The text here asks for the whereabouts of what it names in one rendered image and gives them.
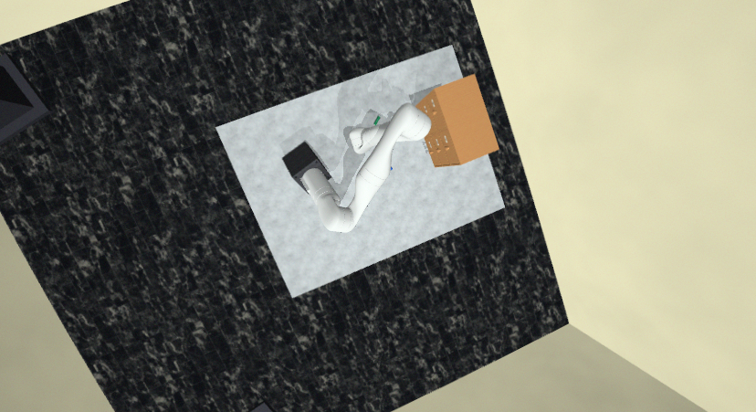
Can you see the brown wooden chest of drawers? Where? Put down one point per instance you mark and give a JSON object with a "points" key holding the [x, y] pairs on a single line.
{"points": [[466, 119]]}

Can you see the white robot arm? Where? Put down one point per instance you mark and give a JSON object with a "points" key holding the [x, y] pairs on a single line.
{"points": [[407, 124]]}

